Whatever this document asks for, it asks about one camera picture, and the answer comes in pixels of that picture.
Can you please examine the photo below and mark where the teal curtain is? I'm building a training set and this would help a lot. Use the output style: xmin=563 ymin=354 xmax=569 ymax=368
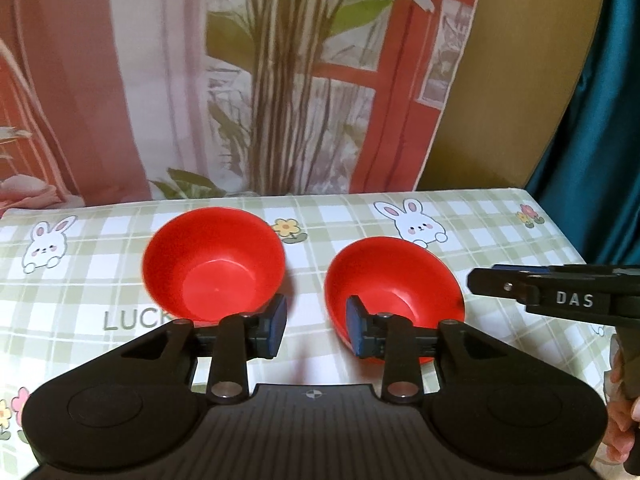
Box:
xmin=526 ymin=0 xmax=639 ymax=266

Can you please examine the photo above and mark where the green checkered bunny tablecloth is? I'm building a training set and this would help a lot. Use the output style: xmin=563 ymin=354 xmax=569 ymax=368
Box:
xmin=1 ymin=188 xmax=611 ymax=479

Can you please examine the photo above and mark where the person's right hand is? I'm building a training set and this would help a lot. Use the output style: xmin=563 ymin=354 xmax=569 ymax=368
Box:
xmin=603 ymin=335 xmax=639 ymax=464

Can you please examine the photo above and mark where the printed room scene backdrop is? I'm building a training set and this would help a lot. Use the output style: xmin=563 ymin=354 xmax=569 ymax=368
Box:
xmin=1 ymin=0 xmax=477 ymax=210

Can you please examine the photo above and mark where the red plastic bowl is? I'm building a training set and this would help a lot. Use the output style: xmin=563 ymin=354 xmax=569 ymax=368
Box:
xmin=141 ymin=207 xmax=286 ymax=324
xmin=324 ymin=236 xmax=465 ymax=349

